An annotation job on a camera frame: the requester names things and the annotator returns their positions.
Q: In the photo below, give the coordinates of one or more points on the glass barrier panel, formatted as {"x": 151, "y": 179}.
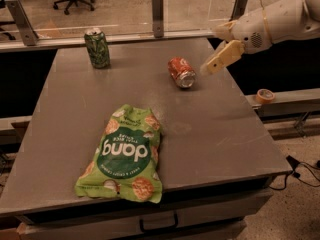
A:
{"x": 128, "y": 18}

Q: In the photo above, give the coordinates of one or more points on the grey table drawer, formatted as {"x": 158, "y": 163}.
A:
{"x": 219, "y": 219}

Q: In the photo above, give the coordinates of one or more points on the black drawer handle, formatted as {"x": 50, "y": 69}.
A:
{"x": 155, "y": 223}

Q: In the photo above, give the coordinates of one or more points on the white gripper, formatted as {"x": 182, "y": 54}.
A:
{"x": 250, "y": 30}

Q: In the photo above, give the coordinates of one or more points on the green soda can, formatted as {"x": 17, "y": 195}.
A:
{"x": 97, "y": 48}

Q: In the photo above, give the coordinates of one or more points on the middle metal glass bracket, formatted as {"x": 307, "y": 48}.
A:
{"x": 158, "y": 18}

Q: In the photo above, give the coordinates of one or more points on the right metal glass bracket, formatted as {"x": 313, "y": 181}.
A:
{"x": 238, "y": 9}

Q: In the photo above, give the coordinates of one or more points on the metal glass bracket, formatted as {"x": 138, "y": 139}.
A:
{"x": 27, "y": 33}
{"x": 238, "y": 9}
{"x": 158, "y": 18}

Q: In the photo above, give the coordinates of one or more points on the left metal glass bracket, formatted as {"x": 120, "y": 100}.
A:
{"x": 27, "y": 33}

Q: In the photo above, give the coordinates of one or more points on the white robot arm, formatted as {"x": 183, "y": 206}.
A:
{"x": 312, "y": 24}

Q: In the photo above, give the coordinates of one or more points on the orange tape roll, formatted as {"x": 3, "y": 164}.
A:
{"x": 264, "y": 96}

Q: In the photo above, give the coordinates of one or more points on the green dang chips bag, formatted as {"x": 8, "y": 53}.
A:
{"x": 125, "y": 162}

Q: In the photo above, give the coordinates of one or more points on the red coke can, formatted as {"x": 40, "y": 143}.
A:
{"x": 181, "y": 72}

